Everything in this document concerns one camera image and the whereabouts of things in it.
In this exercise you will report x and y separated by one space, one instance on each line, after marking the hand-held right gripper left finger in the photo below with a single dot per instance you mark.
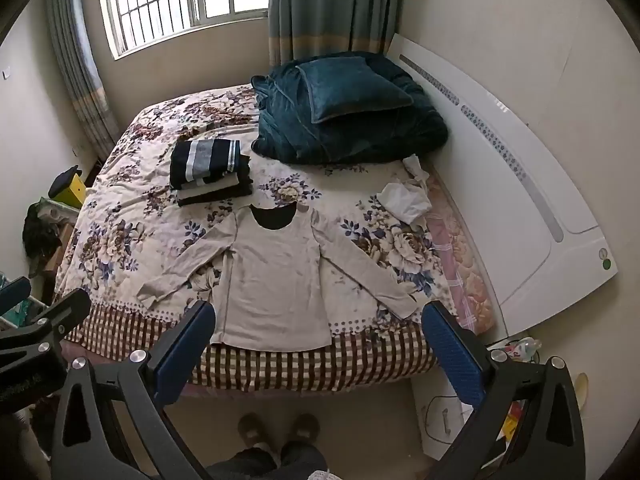
184 352

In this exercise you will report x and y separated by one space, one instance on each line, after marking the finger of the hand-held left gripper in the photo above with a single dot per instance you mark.
12 292
60 312

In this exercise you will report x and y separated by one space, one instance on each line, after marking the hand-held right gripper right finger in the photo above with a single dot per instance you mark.
454 355

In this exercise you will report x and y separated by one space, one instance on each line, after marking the beige long-sleeve shirt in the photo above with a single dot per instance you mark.
275 285

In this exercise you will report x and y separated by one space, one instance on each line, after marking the dark clothes heap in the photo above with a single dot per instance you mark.
42 240

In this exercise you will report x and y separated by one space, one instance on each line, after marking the clear plastic bottle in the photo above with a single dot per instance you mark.
524 347

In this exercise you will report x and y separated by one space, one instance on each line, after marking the white flat box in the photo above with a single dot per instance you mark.
440 425

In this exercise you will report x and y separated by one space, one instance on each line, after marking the pink mattress pad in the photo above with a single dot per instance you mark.
462 265

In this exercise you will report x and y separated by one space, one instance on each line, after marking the person's left slipper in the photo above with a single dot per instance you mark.
253 432

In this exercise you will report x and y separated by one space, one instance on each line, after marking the person's slipper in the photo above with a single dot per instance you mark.
253 432
305 427

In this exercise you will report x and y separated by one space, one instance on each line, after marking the yellow box with black item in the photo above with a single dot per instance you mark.
72 189

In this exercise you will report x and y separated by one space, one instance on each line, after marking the floral bed sheet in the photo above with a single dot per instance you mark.
140 200

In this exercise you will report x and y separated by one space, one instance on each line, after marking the person's right slipper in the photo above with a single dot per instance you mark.
305 427

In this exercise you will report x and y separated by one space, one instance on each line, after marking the crumpled white cloth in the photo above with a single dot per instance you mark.
407 202

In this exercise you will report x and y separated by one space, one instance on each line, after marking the person's right leg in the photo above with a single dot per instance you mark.
302 460

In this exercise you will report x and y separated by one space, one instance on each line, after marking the white headboard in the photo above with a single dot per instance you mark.
525 170

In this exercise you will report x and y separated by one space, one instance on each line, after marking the grey-green curtain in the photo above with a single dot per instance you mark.
82 75
330 5

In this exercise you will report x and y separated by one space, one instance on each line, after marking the teal quilt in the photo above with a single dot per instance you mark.
360 135

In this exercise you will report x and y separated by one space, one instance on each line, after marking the teal pillow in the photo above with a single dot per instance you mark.
350 85

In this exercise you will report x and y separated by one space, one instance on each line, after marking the barred window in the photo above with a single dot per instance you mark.
165 0

